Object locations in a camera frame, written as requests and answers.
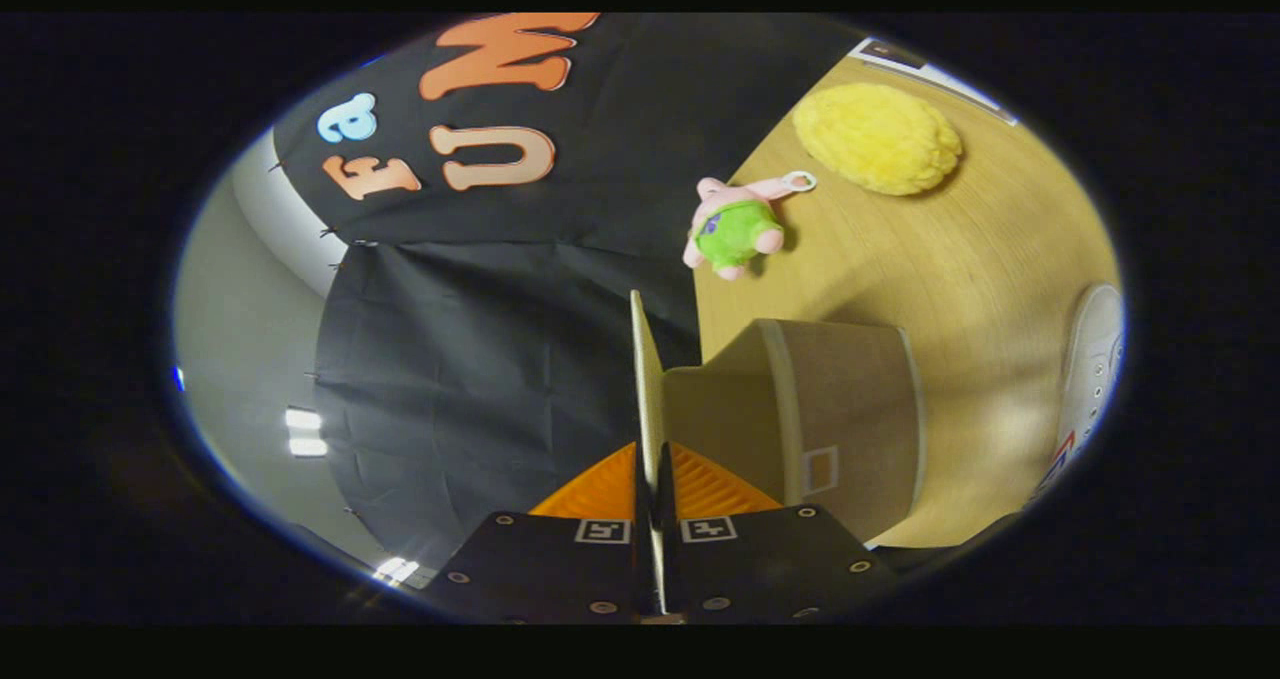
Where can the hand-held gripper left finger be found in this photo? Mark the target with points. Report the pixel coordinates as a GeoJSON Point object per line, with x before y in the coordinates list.
{"type": "Point", "coordinates": [640, 569]}

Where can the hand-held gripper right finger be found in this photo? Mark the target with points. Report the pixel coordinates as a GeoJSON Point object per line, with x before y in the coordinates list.
{"type": "Point", "coordinates": [668, 569]}

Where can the brown cardboard storage box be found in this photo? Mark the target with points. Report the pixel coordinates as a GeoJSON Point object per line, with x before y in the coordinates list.
{"type": "Point", "coordinates": [850, 409]}

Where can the white canvas shoe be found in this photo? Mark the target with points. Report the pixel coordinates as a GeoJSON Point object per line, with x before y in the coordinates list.
{"type": "Point", "coordinates": [1092, 379]}

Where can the white open book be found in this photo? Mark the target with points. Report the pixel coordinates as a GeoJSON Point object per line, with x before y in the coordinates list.
{"type": "Point", "coordinates": [930, 69]}

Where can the long ceiling light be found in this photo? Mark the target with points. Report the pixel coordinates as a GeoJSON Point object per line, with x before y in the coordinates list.
{"type": "Point", "coordinates": [396, 570]}

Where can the pink and green plush toy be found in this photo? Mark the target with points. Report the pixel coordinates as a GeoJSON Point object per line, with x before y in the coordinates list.
{"type": "Point", "coordinates": [735, 229]}

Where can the yellow plush bun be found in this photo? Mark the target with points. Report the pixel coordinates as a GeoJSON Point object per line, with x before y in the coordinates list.
{"type": "Point", "coordinates": [878, 139]}

